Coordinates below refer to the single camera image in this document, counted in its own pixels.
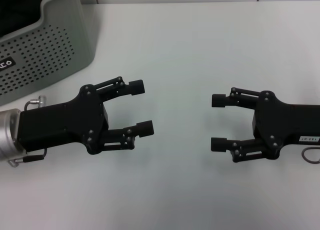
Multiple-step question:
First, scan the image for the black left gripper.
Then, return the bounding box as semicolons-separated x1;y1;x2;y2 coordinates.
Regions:
18;84;110;156

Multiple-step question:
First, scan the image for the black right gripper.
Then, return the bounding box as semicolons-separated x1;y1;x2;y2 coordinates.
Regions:
210;86;320;163

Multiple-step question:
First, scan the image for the grey perforated plastic storage box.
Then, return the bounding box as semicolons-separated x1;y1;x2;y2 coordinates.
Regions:
0;0;99;107

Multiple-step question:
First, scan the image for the black white-print box label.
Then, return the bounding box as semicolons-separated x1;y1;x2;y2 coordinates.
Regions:
0;56;16;70

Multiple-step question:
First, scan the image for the white number sticker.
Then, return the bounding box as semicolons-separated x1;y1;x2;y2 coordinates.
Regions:
298;135;320;143

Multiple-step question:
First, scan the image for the silver cable connector plug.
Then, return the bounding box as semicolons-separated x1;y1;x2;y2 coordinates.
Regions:
24;94;48;111

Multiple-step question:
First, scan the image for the thin black cable with plug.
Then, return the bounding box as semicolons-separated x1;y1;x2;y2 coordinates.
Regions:
8;147;48;168

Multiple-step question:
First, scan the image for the grey cable loop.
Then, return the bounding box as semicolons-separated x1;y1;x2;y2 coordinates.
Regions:
301;146;320;164

